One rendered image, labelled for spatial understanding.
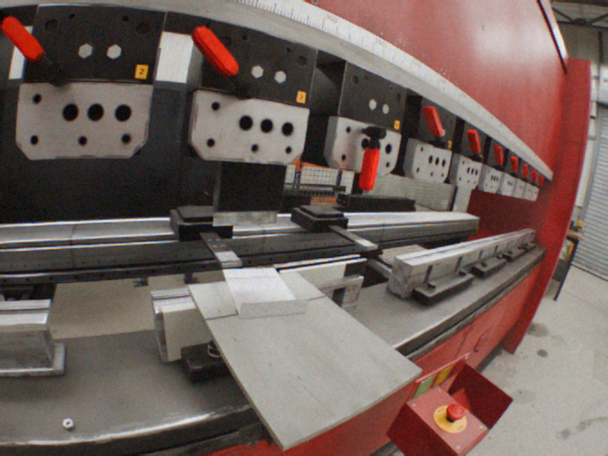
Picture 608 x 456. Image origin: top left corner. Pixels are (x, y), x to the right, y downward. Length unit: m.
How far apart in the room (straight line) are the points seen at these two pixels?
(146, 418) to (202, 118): 0.37
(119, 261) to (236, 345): 0.41
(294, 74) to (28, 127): 0.32
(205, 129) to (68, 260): 0.44
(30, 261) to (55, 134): 0.40
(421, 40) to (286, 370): 0.57
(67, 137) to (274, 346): 0.31
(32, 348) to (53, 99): 0.32
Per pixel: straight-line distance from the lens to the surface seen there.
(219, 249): 0.53
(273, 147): 0.37
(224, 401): 0.43
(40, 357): 0.49
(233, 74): 0.32
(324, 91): 0.47
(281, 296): 0.41
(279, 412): 0.26
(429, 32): 0.64
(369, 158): 0.44
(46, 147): 0.34
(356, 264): 0.59
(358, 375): 0.31
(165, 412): 0.42
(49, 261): 0.69
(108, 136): 0.33
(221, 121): 0.35
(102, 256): 0.66
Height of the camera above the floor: 1.21
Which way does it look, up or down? 17 degrees down
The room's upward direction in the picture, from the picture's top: 9 degrees clockwise
